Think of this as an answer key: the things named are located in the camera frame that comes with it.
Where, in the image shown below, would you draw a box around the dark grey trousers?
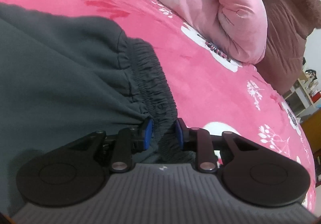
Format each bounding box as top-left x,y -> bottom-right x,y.
1,4 -> 195,215

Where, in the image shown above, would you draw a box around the pink floral bed blanket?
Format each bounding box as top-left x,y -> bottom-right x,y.
0,0 -> 316,213

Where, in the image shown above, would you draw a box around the white shelf with items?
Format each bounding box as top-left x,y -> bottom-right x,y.
283,58 -> 318,117

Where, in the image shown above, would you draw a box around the brown wooden door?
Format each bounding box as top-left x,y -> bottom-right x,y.
301,109 -> 321,188

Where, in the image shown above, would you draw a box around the pink grey folded quilt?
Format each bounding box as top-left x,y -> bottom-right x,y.
123,0 -> 268,65

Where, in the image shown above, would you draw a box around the brown plush coat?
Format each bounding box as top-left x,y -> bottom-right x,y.
256,0 -> 320,95

